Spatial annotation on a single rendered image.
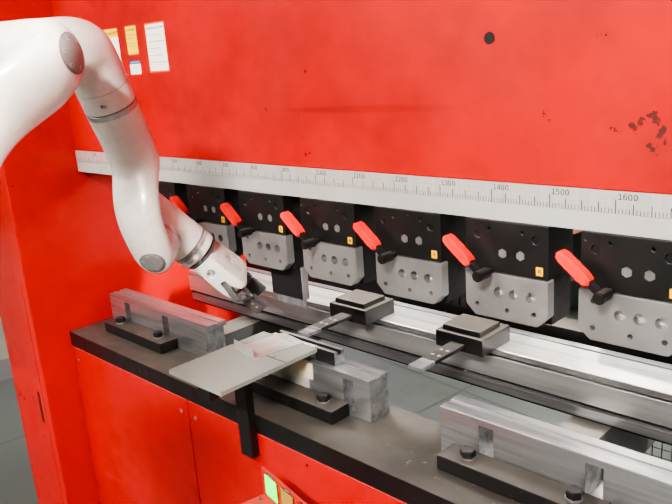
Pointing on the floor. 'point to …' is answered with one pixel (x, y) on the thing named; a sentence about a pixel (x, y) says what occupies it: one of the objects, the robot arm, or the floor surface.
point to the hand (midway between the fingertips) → (256, 296)
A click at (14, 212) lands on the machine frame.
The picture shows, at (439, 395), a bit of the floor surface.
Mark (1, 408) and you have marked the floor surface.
